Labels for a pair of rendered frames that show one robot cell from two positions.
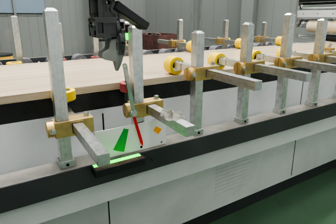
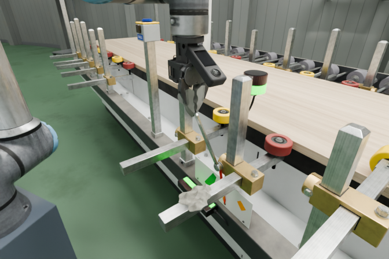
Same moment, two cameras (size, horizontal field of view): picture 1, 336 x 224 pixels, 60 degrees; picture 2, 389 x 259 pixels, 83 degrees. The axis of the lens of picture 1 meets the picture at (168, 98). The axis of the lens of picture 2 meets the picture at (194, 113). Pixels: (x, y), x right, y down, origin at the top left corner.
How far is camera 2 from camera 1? 89 cm
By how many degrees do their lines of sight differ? 78
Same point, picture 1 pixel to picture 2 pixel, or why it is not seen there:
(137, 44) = (235, 100)
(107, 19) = (173, 64)
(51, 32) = not seen: hidden behind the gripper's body
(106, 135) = (201, 165)
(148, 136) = (231, 201)
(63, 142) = not seen: hidden behind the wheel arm
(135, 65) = (231, 122)
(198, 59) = (330, 177)
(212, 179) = not seen: outside the picture
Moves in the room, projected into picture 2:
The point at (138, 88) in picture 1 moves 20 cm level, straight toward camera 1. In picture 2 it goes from (231, 148) to (158, 156)
